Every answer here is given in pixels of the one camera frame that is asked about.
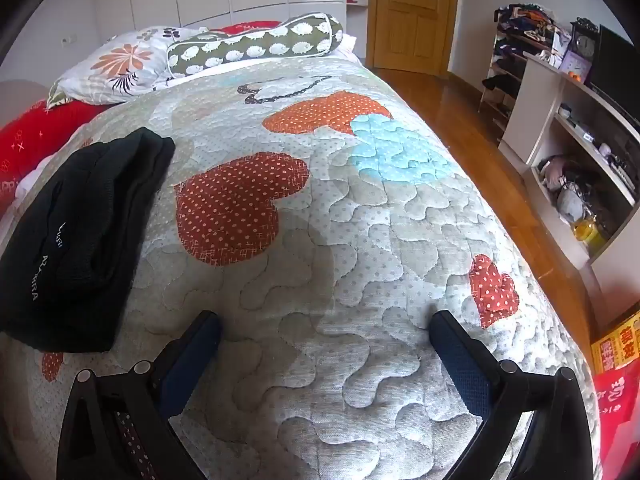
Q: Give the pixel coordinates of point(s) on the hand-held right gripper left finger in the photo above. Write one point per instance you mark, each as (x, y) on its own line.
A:
(192, 360)

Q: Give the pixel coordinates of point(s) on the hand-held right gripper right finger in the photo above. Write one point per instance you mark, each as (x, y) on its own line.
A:
(462, 360)

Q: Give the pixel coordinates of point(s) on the black pants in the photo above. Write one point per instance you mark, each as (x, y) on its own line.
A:
(85, 235)

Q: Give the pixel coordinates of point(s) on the yellow printed box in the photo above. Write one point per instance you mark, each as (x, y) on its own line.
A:
(620, 345)

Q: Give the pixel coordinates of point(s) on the red printed bag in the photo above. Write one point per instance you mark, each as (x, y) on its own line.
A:
(617, 410)

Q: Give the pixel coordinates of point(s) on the quilted heart print bedspread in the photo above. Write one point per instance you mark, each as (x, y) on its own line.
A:
(325, 260)

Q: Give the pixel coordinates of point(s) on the yellow jar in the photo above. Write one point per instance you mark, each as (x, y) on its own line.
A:
(585, 232)

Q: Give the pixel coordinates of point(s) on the red blanket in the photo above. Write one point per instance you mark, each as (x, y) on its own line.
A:
(35, 145)

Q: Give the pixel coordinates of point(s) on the white shelf unit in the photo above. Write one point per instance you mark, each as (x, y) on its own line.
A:
(537, 100)

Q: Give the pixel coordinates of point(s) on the rack with clothes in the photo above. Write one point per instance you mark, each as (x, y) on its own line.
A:
(505, 60)

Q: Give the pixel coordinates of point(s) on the floral print pillow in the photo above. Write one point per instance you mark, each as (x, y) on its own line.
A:
(115, 65)

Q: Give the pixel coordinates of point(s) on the grey headboard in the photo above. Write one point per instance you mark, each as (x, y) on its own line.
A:
(20, 100)

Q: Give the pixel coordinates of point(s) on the green hedgehog print bolster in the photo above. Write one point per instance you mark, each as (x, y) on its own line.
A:
(260, 42)

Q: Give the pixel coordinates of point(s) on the black television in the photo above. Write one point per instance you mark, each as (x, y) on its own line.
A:
(612, 70)

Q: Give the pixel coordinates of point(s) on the dark table clock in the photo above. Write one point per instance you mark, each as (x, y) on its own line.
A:
(584, 47)

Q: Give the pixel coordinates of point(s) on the wooden door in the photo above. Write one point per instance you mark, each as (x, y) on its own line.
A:
(410, 20)

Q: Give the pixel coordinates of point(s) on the wall socket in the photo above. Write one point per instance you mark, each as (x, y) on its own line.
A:
(69, 39)

